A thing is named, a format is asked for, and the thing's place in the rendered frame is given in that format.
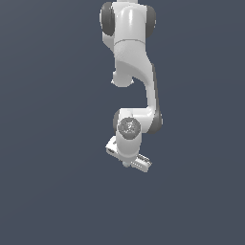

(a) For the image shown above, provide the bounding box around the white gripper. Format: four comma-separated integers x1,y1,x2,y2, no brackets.
105,135,153,173

